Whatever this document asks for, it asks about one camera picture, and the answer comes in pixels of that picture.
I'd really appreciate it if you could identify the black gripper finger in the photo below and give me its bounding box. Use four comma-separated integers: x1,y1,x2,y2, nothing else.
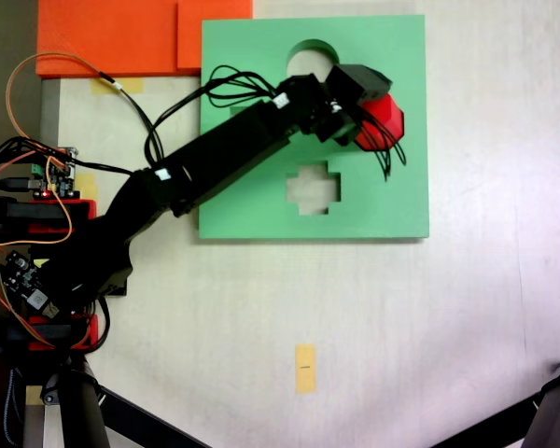
330,109,363,147

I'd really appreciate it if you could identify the red octagonal pillar block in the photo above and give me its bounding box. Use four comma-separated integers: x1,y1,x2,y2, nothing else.
354,91,407,153

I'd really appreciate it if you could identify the large orange flat block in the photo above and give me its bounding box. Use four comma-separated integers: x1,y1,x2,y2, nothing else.
35,0,179,79

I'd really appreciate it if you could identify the green shape sorter board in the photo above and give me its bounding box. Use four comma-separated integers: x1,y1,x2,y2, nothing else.
197,13,431,244

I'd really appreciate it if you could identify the wide yellow tape strip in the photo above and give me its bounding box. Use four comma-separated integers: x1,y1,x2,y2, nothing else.
90,77,145,96

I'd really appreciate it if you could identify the yellow tape marker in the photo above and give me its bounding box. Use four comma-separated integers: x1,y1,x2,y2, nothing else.
294,343,318,396

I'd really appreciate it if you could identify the red and black clamp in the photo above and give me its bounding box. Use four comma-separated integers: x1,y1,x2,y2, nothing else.
0,195,98,233

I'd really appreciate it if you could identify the black notched tripod leg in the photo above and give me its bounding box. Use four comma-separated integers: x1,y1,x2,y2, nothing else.
428,349,560,448

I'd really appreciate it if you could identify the black driver circuit board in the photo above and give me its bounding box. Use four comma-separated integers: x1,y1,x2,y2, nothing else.
2,249,62,318

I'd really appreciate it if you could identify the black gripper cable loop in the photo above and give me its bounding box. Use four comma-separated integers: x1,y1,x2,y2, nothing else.
354,105,408,184

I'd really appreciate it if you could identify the black elbow cable loop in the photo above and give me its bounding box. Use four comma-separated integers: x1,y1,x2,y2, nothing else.
143,64,286,169

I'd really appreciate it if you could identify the long black cable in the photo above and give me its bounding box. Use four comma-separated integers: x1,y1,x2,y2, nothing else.
97,69,165,172

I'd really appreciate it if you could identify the circuit board with wires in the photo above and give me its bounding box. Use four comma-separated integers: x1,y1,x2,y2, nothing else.
30,146,81,200

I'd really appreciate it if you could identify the black USB plug cable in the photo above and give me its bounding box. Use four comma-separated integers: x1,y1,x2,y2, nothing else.
0,175,36,191

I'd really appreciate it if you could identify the orange wire loop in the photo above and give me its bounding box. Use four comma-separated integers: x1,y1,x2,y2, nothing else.
5,52,105,169

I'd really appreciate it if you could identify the red orange wire bundle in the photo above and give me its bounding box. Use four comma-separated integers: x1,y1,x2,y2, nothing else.
0,260,57,349

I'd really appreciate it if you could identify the braided blue white cable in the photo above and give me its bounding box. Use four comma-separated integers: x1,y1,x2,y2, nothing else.
2,366,20,447

